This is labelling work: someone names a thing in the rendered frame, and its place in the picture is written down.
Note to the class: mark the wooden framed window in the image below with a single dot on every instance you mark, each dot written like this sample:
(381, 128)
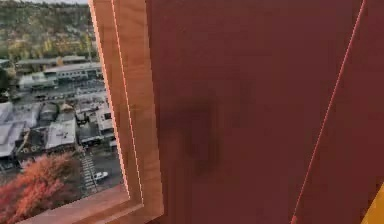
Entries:
(63, 110)

